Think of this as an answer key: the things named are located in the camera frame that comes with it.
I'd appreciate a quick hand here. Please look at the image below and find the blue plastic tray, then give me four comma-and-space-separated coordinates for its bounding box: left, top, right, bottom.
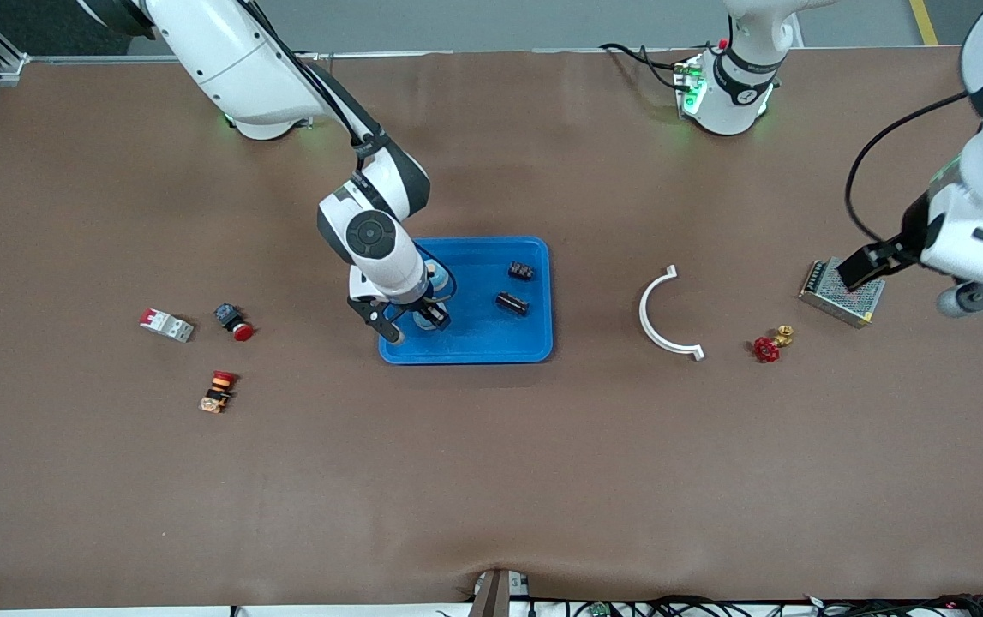
378, 237, 554, 366

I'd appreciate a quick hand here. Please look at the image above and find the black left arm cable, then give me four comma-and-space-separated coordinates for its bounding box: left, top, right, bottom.
844, 90, 972, 245

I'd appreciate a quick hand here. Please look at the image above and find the red orange emergency stop switch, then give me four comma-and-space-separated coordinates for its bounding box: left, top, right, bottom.
199, 370, 240, 415

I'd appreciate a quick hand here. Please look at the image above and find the brass valve red handwheel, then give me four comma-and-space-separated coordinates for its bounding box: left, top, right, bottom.
752, 325, 795, 364

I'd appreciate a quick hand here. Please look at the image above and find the white red circuit breaker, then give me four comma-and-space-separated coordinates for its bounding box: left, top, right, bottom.
139, 308, 195, 344

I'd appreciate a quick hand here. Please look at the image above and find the brown table cover mat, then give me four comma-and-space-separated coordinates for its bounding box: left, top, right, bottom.
0, 47, 983, 611

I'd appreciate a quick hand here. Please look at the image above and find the grey metal mount bracket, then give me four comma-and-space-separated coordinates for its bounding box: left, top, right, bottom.
467, 568, 531, 617

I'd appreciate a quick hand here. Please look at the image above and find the black left base cable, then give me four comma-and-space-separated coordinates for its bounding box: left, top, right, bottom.
599, 41, 689, 93

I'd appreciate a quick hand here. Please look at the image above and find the metal mesh power supply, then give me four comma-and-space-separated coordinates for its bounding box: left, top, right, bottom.
798, 256, 887, 329

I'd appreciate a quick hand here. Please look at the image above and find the red mushroom push button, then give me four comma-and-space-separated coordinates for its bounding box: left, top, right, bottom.
213, 303, 255, 343

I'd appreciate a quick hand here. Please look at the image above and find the white curved plastic bracket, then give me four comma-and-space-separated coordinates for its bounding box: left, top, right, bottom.
638, 265, 705, 362

